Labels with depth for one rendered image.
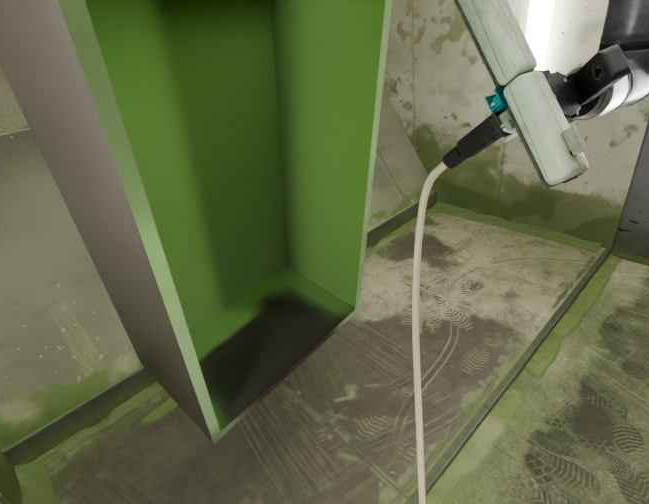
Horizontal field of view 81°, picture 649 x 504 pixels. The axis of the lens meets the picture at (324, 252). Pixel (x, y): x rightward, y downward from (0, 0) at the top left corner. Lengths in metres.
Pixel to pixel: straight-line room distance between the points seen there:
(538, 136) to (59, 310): 1.73
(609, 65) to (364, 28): 0.48
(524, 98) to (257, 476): 1.33
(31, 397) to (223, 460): 0.77
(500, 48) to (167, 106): 0.68
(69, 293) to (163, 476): 0.81
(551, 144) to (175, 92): 0.76
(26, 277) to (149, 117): 1.10
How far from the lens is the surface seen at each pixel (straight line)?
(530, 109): 0.61
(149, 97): 0.96
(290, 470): 1.49
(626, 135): 2.42
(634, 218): 2.54
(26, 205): 1.97
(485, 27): 0.65
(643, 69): 0.88
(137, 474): 1.69
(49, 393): 1.87
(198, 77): 1.01
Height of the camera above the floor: 1.31
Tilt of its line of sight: 30 degrees down
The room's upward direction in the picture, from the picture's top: 9 degrees counter-clockwise
